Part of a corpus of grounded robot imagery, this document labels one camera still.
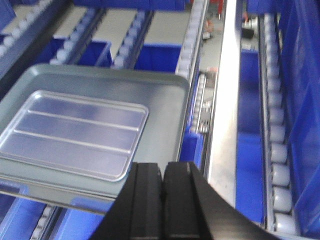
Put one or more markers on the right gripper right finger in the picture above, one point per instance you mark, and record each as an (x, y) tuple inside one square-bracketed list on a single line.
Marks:
[(193, 210)]

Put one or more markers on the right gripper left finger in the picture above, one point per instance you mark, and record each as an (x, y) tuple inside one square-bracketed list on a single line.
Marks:
[(136, 214)]

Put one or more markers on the silver metal tray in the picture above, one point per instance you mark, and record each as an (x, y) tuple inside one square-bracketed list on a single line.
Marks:
[(85, 136)]

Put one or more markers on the steel shelf divider beam right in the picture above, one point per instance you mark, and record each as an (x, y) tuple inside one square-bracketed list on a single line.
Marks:
[(221, 170)]

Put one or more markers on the grey plastic tray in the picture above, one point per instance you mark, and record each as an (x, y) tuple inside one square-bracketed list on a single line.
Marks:
[(165, 95)]

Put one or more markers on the right shelf roller rail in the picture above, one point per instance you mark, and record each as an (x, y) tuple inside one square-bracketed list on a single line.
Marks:
[(279, 213)]

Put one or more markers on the white roller rail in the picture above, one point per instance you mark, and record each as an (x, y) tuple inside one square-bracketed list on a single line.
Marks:
[(133, 42), (77, 42), (192, 38)]

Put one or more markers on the centre white roller rail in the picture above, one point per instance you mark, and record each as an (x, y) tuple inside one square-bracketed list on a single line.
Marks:
[(133, 42)]

